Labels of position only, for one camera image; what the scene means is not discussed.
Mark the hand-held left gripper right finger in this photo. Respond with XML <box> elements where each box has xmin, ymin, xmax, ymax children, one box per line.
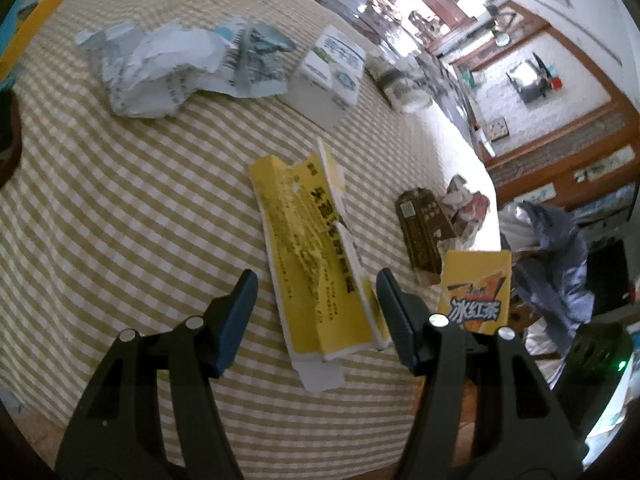
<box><xmin>376</xmin><ymin>267</ymin><xmax>583</xmax><ymax>480</ymax></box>

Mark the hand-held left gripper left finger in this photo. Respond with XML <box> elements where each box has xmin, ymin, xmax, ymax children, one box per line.
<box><xmin>55</xmin><ymin>269</ymin><xmax>259</xmax><ymax>480</ymax></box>

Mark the yellow drink carton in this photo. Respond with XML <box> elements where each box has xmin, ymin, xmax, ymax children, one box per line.
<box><xmin>436</xmin><ymin>250</ymin><xmax>512</xmax><ymax>336</ymax></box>

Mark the yellow box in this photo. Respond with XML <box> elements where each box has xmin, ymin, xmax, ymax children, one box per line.
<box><xmin>249</xmin><ymin>137</ymin><xmax>393</xmax><ymax>393</ymax></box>

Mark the blue white wrapper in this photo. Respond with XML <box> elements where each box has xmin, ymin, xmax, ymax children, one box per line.
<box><xmin>210</xmin><ymin>19</ymin><xmax>297</xmax><ymax>98</ymax></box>

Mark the small brown carton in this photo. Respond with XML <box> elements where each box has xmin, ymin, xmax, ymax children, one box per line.
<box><xmin>395</xmin><ymin>187</ymin><xmax>457</xmax><ymax>273</ymax></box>

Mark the dark blue jacket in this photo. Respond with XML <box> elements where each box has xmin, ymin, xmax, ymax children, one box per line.
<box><xmin>500</xmin><ymin>200</ymin><xmax>596</xmax><ymax>356</ymax></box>

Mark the crumpled silver red wrapper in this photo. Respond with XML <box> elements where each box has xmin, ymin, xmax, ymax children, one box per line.
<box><xmin>440</xmin><ymin>175</ymin><xmax>491</xmax><ymax>246</ymax></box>

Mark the beige checkered tablecloth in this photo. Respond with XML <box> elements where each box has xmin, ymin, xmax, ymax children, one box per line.
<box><xmin>0</xmin><ymin>0</ymin><xmax>501</xmax><ymax>471</ymax></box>

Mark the white milk carton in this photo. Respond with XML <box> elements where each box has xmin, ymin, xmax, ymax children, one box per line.
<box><xmin>289</xmin><ymin>25</ymin><xmax>367</xmax><ymax>128</ymax></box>

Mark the crumpled white paper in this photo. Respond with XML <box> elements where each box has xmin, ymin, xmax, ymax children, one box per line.
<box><xmin>75</xmin><ymin>19</ymin><xmax>226</xmax><ymax>120</ymax></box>

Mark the small standing picture frame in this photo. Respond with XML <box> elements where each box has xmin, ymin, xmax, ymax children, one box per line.
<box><xmin>482</xmin><ymin>116</ymin><xmax>511</xmax><ymax>141</ymax></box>

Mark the wall television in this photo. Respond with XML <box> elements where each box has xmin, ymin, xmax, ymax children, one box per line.
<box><xmin>506</xmin><ymin>52</ymin><xmax>551</xmax><ymax>106</ymax></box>

